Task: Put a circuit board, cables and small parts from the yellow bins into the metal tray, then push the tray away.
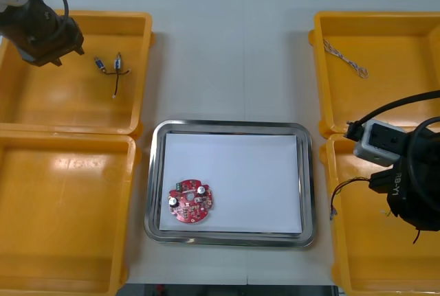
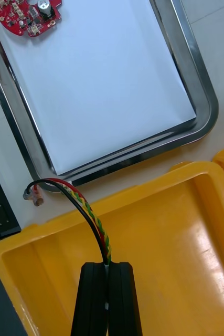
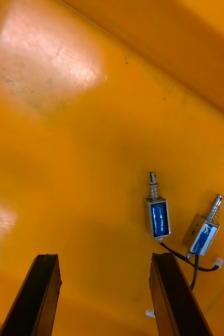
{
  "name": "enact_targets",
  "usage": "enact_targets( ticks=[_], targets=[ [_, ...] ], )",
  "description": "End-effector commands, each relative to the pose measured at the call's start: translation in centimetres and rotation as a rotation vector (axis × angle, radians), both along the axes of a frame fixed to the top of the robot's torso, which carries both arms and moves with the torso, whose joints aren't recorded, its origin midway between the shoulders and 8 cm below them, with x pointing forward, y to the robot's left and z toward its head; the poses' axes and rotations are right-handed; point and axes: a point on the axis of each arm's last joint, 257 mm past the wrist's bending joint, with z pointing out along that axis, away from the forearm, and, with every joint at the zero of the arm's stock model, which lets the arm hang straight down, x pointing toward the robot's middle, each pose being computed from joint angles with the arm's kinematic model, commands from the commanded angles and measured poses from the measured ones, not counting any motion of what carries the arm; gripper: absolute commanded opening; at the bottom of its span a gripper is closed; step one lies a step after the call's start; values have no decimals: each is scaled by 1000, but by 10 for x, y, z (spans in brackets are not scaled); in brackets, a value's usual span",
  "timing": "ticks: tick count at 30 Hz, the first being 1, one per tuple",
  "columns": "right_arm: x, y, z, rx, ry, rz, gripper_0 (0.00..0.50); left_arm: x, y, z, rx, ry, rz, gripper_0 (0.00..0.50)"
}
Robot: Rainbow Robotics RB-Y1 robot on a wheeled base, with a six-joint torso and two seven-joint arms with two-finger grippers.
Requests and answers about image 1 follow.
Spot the white sheet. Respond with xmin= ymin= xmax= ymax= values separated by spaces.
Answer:
xmin=159 ymin=132 xmax=304 ymax=235

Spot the blue label metal solenoid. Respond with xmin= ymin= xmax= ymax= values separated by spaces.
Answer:
xmin=93 ymin=55 xmax=133 ymax=77

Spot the steel tray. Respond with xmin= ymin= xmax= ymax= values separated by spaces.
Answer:
xmin=144 ymin=119 xmax=318 ymax=249

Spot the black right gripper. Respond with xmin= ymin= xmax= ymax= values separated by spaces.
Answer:
xmin=368 ymin=153 xmax=440 ymax=232

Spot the round red circuit board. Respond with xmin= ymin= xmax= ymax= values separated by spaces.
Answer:
xmin=167 ymin=179 xmax=216 ymax=225

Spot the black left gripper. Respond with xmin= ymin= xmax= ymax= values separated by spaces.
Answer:
xmin=17 ymin=16 xmax=86 ymax=67

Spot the twisted blue-white wire harness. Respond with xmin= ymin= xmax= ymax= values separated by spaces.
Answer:
xmin=322 ymin=39 xmax=370 ymax=79

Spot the yellow-orange plastic bin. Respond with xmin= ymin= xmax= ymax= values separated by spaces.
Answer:
xmin=319 ymin=133 xmax=440 ymax=296
xmin=307 ymin=10 xmax=440 ymax=139
xmin=0 ymin=10 xmax=156 ymax=139
xmin=0 ymin=130 xmax=142 ymax=296

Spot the metal solenoid with black cable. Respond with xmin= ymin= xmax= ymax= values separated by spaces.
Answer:
xmin=112 ymin=51 xmax=125 ymax=100

